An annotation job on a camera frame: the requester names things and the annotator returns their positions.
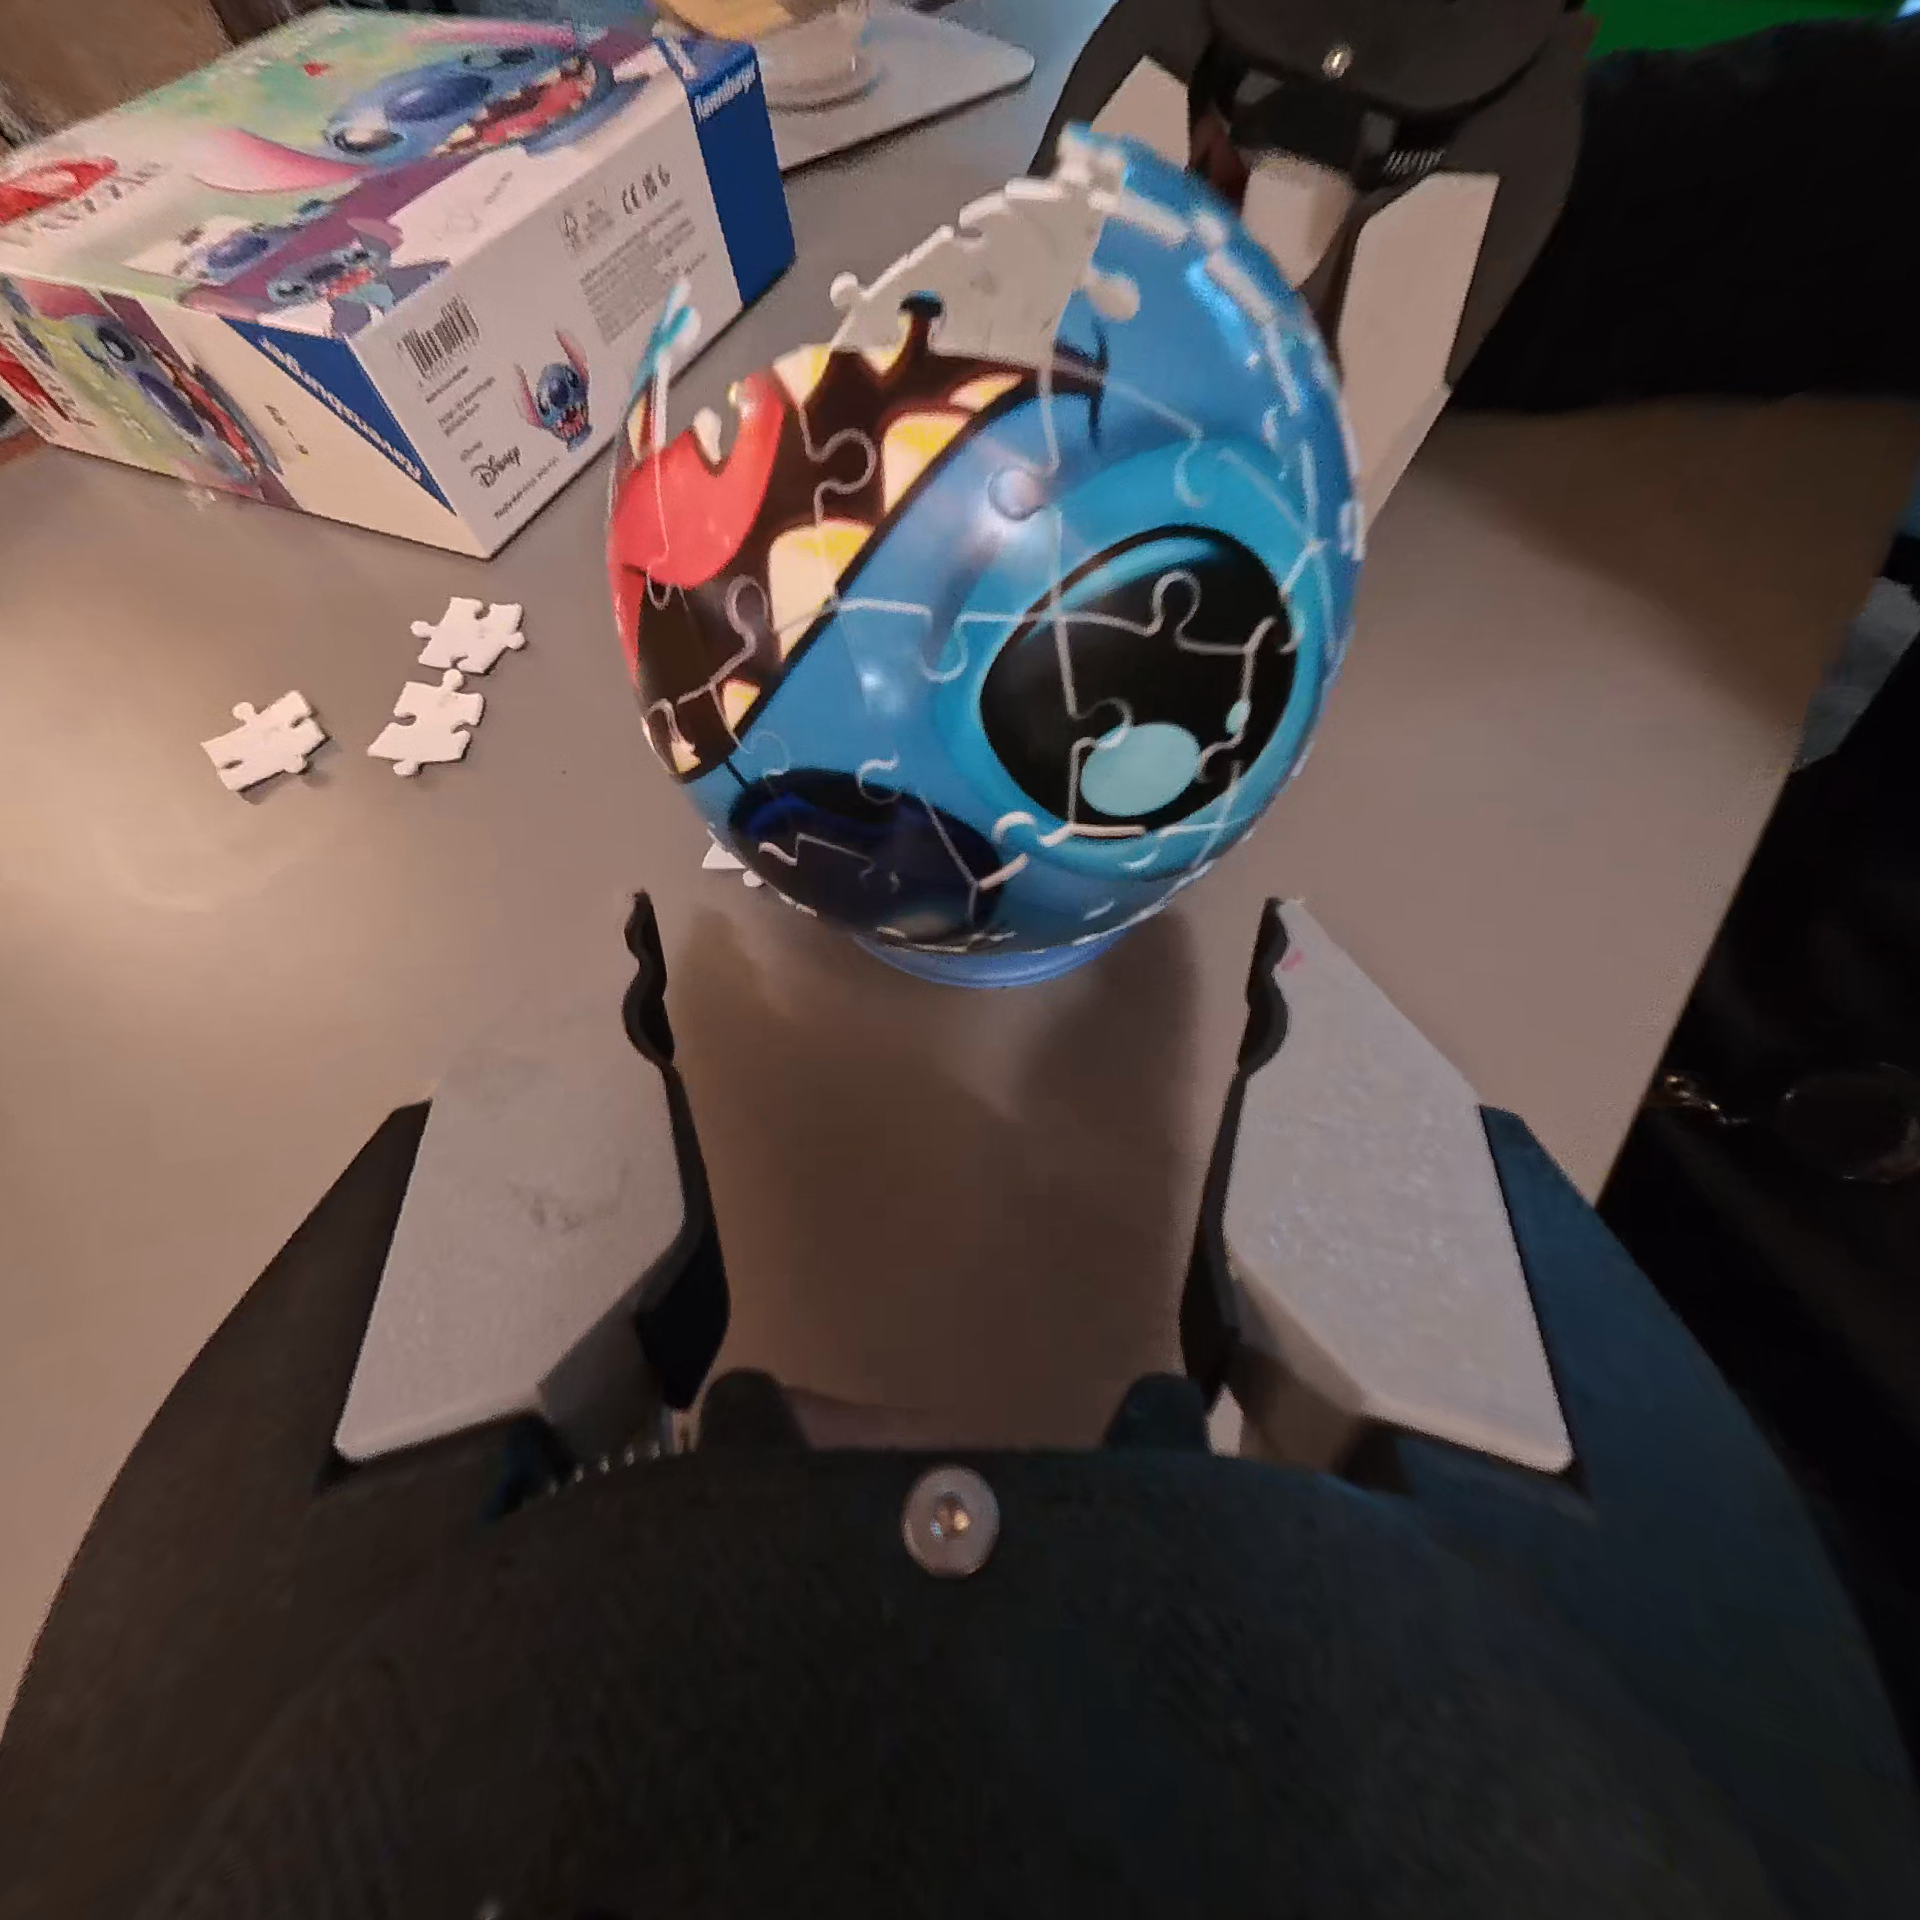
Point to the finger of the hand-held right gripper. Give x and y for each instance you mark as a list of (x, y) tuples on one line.
[(1419, 285), (1149, 108)]

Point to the white puzzle piece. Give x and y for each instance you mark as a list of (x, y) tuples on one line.
[(730, 867), (266, 741), (468, 632), (429, 725)]

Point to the blue puzzle ball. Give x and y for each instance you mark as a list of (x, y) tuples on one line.
[(960, 601)]

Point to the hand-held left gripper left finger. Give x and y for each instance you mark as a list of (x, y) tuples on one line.
[(510, 1260)]

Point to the printed puzzle box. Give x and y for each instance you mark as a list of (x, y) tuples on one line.
[(450, 301)]

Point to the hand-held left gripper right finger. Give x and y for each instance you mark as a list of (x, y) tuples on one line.
[(1380, 1231)]

